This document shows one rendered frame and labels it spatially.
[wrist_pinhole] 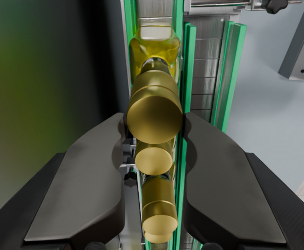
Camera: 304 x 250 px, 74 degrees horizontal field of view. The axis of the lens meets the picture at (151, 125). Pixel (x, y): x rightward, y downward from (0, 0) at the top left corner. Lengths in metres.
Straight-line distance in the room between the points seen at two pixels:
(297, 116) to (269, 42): 0.26
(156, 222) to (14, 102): 0.16
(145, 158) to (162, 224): 0.07
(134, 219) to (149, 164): 0.59
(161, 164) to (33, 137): 0.13
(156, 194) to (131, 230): 0.62
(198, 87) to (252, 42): 0.21
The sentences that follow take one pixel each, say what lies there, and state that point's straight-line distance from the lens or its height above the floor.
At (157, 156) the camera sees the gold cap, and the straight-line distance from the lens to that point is 0.17.
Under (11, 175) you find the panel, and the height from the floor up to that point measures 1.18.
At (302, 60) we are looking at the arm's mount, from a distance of 0.62.
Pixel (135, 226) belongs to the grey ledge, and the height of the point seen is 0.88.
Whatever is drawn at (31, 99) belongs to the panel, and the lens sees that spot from 0.23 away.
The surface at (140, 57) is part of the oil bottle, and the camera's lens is 0.21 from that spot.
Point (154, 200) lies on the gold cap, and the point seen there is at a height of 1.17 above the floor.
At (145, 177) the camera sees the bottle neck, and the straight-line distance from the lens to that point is 0.23.
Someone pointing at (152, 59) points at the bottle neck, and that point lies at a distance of 0.20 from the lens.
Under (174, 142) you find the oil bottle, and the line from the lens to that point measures 0.27.
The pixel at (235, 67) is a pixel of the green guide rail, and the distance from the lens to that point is 0.37.
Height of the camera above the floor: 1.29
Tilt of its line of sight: 58 degrees down
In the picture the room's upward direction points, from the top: 178 degrees counter-clockwise
